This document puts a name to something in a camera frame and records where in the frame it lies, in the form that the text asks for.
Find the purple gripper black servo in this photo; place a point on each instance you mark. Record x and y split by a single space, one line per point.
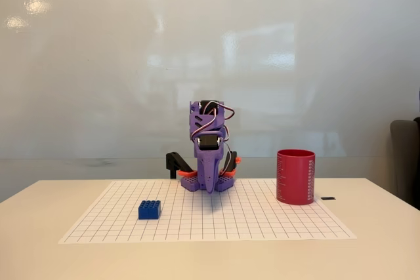
207 166

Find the blue toy brick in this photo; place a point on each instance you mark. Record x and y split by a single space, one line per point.
149 209

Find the purple robot arm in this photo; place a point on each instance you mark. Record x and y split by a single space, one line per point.
203 119

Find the red cup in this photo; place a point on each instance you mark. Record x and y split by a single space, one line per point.
295 178

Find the black table clamp orange knob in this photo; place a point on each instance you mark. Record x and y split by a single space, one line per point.
232 163

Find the black table clamp orange pad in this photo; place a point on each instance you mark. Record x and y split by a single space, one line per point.
174 162

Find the white grid paper mat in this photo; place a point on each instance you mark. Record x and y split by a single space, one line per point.
210 217

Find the small black flat piece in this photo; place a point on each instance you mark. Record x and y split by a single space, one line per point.
328 198

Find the dark grey chair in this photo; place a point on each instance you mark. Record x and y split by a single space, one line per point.
406 162

